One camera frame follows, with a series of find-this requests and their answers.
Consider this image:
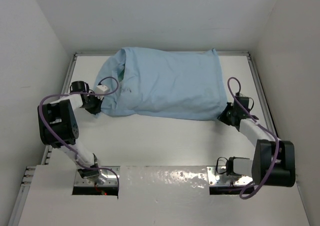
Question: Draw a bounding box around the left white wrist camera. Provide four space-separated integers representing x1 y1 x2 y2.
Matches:
94 85 110 94

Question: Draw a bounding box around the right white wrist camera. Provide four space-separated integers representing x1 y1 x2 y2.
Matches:
235 92 246 98

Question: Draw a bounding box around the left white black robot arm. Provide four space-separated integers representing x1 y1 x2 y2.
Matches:
37 81 103 182

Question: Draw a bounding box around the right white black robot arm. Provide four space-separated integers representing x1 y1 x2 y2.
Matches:
216 93 296 187

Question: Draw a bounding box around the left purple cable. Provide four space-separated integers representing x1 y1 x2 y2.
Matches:
39 76 120 194

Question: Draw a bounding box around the purple cable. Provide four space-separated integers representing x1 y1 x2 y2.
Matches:
39 76 120 194
227 77 280 199

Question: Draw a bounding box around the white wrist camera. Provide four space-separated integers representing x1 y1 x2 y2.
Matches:
235 92 246 98
94 85 110 94

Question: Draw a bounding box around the metal base plate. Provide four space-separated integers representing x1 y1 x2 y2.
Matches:
74 166 120 187
207 166 252 187

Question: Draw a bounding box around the green and blue satin pillowcase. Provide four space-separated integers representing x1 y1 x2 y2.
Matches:
95 47 228 120

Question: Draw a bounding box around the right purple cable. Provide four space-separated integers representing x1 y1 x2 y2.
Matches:
227 77 280 199

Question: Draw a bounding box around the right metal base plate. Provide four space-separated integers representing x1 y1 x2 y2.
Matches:
207 166 252 187

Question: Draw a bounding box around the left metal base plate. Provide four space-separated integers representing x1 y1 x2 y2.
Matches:
74 166 120 187

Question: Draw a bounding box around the white front cover board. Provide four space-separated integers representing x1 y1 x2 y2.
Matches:
19 166 309 225

